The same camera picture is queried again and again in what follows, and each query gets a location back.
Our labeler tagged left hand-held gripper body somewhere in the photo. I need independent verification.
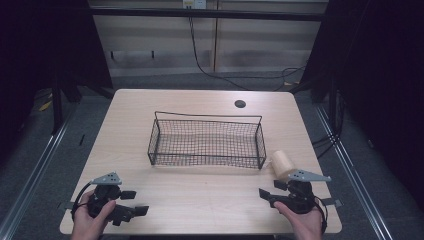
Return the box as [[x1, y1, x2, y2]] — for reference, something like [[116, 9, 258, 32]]
[[58, 171, 134, 227]]

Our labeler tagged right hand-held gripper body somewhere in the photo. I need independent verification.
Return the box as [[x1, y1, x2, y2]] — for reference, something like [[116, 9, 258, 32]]
[[268, 169, 344, 215]]

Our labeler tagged person's right hand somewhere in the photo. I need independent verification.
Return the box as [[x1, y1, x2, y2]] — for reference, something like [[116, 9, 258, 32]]
[[273, 200, 325, 240]]

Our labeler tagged person's left hand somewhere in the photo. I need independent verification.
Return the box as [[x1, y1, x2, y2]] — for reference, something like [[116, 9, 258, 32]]
[[70, 191, 117, 240]]

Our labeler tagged beige wooden cylinder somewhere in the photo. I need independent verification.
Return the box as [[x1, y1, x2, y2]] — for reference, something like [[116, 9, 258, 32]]
[[269, 149, 298, 183]]

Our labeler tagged black stand leg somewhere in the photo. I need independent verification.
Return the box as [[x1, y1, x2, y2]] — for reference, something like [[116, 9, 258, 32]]
[[50, 79, 64, 136]]

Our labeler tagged yellow floor marker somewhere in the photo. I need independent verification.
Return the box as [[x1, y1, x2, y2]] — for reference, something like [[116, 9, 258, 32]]
[[38, 99, 54, 112]]

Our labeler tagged dark curtain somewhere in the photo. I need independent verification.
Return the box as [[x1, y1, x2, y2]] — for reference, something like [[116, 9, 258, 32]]
[[0, 0, 114, 158], [299, 0, 424, 211]]

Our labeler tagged black metal crossbar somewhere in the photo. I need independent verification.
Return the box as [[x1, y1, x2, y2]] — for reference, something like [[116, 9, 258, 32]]
[[89, 7, 330, 22]]

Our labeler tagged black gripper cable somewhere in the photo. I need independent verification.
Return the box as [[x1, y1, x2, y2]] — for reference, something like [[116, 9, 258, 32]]
[[312, 195, 329, 235], [70, 181, 93, 222]]

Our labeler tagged aluminium floor rail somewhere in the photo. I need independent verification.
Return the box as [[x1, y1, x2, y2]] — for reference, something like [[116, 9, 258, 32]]
[[313, 103, 396, 240], [0, 109, 78, 240]]

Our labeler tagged bundle of black floor cables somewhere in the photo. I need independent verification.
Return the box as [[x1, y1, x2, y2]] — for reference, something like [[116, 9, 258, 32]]
[[311, 89, 346, 159]]

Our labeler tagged black wire mesh basket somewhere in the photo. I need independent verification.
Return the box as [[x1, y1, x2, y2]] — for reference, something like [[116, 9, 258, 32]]
[[147, 110, 268, 171]]

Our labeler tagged long black wall cable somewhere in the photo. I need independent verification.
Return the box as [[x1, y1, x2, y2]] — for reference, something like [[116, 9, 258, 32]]
[[188, 16, 307, 92]]

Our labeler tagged white wall socket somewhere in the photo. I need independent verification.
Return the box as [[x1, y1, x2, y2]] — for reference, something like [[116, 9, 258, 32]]
[[182, 0, 207, 10]]

